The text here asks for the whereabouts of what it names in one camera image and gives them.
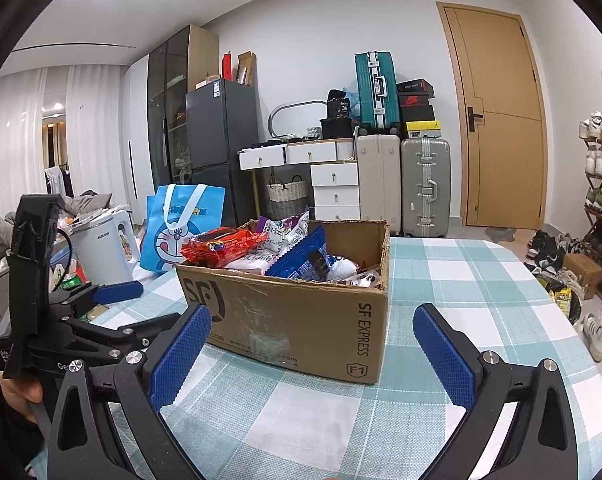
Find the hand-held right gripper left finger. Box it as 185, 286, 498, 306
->
47, 304, 214, 480

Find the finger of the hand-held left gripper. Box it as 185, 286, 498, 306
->
93, 282, 144, 306
63, 312, 182, 361

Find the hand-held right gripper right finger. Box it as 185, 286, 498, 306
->
412, 302, 589, 480

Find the large red snack bag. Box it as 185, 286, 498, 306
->
180, 226, 269, 268

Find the brown cardboard box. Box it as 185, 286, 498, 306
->
175, 218, 392, 385

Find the blue snack packet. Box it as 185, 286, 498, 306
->
265, 225, 330, 281

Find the person's left hand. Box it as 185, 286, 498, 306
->
1, 377, 44, 423

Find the white electric kettle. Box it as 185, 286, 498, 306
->
72, 208, 136, 286

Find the green drink can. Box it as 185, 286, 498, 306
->
56, 274, 89, 293

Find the checked teal tablecloth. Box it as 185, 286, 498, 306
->
31, 237, 602, 480

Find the grey crumpled blanket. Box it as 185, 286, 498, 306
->
0, 191, 132, 263

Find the blue cartoon tote bag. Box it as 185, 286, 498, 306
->
140, 183, 225, 275

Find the yellow black bag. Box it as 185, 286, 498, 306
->
551, 272, 584, 326

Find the white curtain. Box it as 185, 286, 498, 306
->
0, 65, 132, 231

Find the pile of loose shoes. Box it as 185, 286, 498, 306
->
523, 230, 602, 363

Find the white wardrobe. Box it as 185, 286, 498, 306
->
123, 55, 154, 211

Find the small cardboard box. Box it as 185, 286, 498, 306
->
561, 252, 602, 301

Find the silver suitcase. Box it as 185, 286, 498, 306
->
400, 137, 452, 239

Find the white suitcase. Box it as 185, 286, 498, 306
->
356, 134, 402, 236

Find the woven basket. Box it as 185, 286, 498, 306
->
266, 176, 309, 221

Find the dark glass-door cabinet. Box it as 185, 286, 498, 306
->
148, 25, 219, 196

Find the grey refrigerator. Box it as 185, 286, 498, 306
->
185, 78, 262, 228

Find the white drawer cabinet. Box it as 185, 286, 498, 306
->
311, 162, 362, 222

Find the collection of shelved sneakers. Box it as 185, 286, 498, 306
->
580, 114, 602, 306

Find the oval metal hoop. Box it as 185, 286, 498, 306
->
268, 100, 332, 141

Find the white desk with drawers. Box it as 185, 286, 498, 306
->
238, 139, 359, 221

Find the black shoe box red logo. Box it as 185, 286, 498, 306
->
398, 92, 436, 122

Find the wooden door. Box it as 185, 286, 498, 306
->
436, 1, 549, 231

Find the open cardboard carton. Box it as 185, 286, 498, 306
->
237, 51, 258, 86

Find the black labelled box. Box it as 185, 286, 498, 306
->
327, 89, 354, 121

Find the teal suitcase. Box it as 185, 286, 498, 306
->
355, 51, 399, 136

